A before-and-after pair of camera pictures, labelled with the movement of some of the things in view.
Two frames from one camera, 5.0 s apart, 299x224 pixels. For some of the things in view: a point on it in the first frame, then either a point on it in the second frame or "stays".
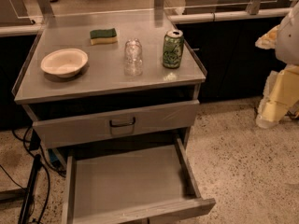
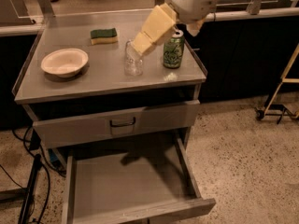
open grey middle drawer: x=129 y=184 stays
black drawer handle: x=126 y=124 stays
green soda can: x=173 y=49 stays
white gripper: x=289 y=42 to x=193 y=3
